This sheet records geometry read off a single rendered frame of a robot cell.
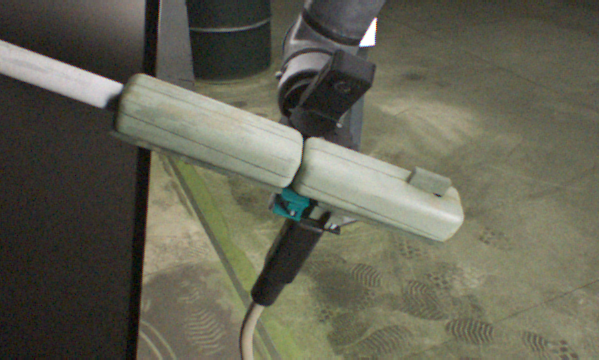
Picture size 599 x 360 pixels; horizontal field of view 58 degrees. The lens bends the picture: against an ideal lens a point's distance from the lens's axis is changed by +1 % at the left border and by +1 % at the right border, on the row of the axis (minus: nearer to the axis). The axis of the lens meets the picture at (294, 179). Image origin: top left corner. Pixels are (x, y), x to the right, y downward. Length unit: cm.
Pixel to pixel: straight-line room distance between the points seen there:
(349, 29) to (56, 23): 33
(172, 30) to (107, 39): 172
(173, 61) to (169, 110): 191
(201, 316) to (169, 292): 14
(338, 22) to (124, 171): 31
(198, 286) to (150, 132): 118
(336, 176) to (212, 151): 10
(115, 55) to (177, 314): 103
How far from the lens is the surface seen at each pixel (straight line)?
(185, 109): 44
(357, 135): 180
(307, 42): 70
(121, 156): 64
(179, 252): 172
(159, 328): 151
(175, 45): 232
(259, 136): 44
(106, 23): 58
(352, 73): 53
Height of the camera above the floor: 113
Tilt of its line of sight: 32 degrees down
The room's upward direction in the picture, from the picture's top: straight up
